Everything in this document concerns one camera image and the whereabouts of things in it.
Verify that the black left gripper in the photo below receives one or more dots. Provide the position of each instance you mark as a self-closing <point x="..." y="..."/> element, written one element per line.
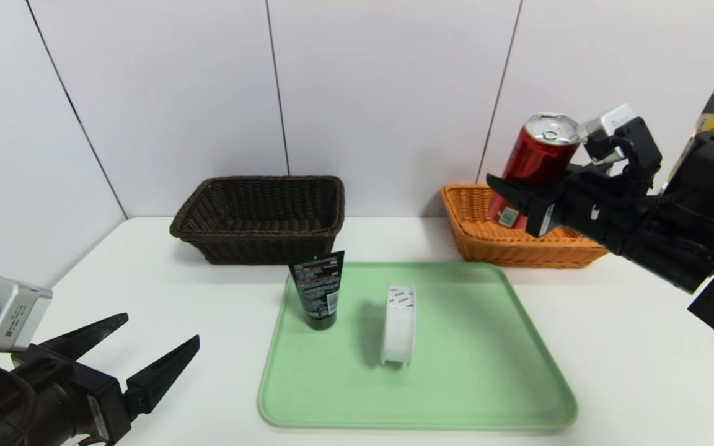
<point x="98" y="404"/>

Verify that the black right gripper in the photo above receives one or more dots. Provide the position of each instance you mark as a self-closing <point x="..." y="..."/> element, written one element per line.
<point x="545" y="217"/>

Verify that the red drink can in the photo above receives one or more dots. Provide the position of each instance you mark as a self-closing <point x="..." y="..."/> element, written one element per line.
<point x="537" y="161"/>

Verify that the white round container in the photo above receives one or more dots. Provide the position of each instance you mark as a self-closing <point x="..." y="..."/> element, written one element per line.
<point x="397" y="328"/>

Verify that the black cosmetic tube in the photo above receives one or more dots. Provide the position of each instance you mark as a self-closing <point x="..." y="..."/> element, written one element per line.
<point x="317" y="291"/>

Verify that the orange wicker basket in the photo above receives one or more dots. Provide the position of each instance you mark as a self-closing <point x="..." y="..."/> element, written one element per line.
<point x="487" y="248"/>

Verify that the dark brown wicker basket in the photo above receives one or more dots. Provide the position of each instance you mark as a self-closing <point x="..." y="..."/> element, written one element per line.
<point x="258" y="248"/>

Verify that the light green plastic tray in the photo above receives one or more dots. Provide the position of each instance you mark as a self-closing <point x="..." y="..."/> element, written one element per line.
<point x="456" y="384"/>

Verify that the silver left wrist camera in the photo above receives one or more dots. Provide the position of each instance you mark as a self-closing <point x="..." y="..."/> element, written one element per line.
<point x="13" y="313"/>

